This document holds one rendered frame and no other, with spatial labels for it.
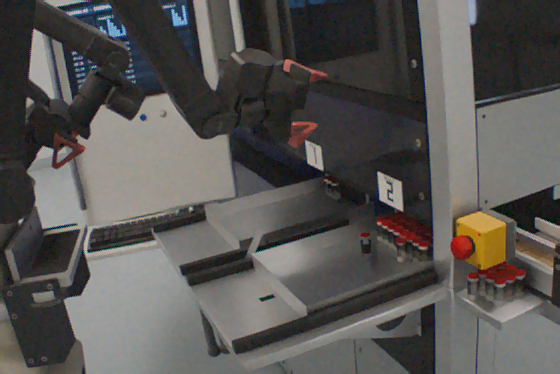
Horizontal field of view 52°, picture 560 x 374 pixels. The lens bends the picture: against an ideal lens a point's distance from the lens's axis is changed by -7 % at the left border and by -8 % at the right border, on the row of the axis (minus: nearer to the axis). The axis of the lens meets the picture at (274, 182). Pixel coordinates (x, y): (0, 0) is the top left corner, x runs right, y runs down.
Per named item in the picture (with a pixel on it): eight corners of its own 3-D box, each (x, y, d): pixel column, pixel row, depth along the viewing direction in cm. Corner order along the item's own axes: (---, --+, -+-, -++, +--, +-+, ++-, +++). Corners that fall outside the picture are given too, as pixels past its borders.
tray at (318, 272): (392, 225, 138) (391, 211, 137) (464, 265, 115) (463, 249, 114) (254, 269, 127) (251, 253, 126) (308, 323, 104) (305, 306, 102)
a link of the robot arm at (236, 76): (177, 107, 97) (201, 137, 92) (193, 43, 91) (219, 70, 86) (239, 103, 104) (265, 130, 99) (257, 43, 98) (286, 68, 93)
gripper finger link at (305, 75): (307, 93, 113) (269, 98, 107) (315, 57, 109) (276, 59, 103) (333, 107, 108) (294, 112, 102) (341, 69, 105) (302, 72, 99)
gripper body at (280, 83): (270, 124, 110) (237, 129, 105) (280, 70, 105) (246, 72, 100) (294, 138, 105) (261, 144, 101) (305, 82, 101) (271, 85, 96)
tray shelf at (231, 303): (317, 190, 173) (316, 183, 173) (479, 283, 111) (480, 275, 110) (152, 234, 157) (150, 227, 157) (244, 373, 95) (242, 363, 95)
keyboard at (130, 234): (219, 210, 185) (218, 202, 184) (226, 226, 171) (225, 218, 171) (90, 235, 178) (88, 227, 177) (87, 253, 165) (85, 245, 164)
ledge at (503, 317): (510, 277, 111) (510, 269, 110) (558, 303, 100) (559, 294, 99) (454, 301, 106) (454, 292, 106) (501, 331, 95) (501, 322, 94)
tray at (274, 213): (325, 188, 168) (323, 175, 167) (374, 215, 145) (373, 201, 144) (206, 220, 157) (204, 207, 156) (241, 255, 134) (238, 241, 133)
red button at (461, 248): (465, 250, 100) (464, 228, 99) (480, 258, 97) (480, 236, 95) (447, 257, 99) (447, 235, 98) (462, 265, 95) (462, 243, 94)
